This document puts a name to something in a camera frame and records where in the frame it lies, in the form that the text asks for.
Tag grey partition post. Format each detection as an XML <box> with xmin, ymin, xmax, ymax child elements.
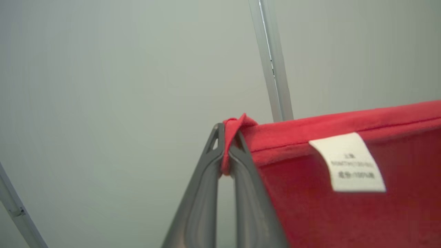
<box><xmin>248</xmin><ymin>0</ymin><xmax>294</xmax><ymax>123</ymax></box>

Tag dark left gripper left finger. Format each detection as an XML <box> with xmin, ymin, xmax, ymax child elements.
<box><xmin>161</xmin><ymin>123</ymin><xmax>225</xmax><ymax>248</ymax></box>

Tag red Bulls 23 shorts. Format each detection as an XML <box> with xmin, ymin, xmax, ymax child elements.
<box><xmin>220</xmin><ymin>100</ymin><xmax>441</xmax><ymax>248</ymax></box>

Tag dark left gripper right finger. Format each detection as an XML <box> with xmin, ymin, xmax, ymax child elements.
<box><xmin>227</xmin><ymin>131</ymin><xmax>289</xmax><ymax>248</ymax></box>

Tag silver wall frame strip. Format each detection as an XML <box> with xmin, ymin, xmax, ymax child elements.
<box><xmin>0</xmin><ymin>162</ymin><xmax>49</xmax><ymax>248</ymax></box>

